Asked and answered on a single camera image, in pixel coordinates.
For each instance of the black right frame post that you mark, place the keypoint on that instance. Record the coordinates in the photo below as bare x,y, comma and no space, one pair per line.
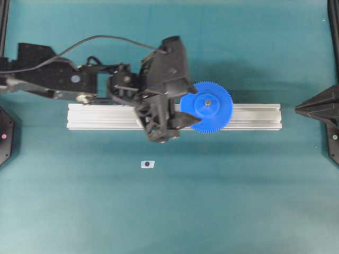
333,21

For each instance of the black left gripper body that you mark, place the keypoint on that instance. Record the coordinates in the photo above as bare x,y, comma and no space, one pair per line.
156,111

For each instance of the black frame post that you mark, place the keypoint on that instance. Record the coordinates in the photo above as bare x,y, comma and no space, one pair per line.
4,10
333,21

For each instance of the black left frame post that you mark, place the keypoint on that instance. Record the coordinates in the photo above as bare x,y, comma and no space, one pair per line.
4,10

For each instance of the black left wrist camera housing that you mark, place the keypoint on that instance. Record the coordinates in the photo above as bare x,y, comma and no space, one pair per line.
165,71

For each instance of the large blue plastic gear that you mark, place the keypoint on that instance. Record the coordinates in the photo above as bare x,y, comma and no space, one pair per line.
214,117

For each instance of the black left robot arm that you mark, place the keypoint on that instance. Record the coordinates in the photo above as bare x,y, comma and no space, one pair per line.
38,70

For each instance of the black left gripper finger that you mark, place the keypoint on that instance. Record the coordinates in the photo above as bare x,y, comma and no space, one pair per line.
180,120
189,87

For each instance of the small white marker sticker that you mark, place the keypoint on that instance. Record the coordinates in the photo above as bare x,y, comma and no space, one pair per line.
147,164

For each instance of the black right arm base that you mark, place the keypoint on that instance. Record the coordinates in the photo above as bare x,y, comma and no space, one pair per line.
332,142

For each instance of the long aluminium extrusion rail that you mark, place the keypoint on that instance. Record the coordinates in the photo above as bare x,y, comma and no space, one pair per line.
246,117

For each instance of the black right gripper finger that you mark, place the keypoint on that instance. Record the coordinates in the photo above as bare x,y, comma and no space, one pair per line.
327,96
329,116

